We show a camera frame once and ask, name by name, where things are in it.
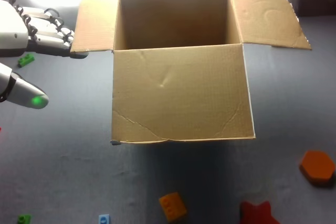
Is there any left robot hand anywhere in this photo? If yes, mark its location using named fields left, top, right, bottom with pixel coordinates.
left=0, top=0, right=89, bottom=59

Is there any cardboard box with flaps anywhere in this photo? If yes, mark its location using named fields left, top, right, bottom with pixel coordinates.
left=69, top=0, right=313, bottom=147

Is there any dark curtain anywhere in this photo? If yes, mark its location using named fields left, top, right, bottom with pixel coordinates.
left=296, top=0, right=336, bottom=17

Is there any green toy brick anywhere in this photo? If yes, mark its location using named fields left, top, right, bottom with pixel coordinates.
left=17, top=54, right=36, bottom=68
left=17, top=214, right=33, bottom=224

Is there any grey table cloth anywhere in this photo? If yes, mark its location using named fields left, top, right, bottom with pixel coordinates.
left=0, top=15, right=336, bottom=224

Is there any orange hexagon block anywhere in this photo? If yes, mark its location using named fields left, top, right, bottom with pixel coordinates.
left=299, top=150, right=336, bottom=186

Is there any red star block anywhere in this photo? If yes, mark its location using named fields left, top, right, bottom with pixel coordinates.
left=240, top=200, right=281, bottom=224

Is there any orange toy brick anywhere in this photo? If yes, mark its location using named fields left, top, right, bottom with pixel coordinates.
left=159, top=191, right=187, bottom=222

